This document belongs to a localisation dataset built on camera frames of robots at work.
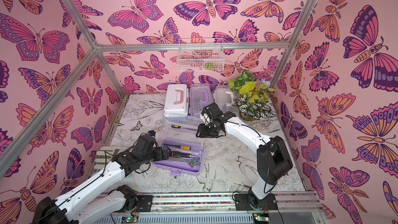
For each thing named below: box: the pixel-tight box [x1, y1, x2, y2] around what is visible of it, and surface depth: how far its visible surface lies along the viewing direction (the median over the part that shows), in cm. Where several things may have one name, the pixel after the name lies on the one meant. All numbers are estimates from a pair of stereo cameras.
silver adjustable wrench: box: [167, 156, 202, 168], surface depth 88 cm
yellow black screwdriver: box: [171, 124, 198, 132], surface depth 90 cm
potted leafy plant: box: [228, 69, 277, 122], surface depth 87 cm
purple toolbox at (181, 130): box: [151, 115, 206, 177], surface depth 90 cm
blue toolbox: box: [163, 84, 189, 117], surface depth 102 cm
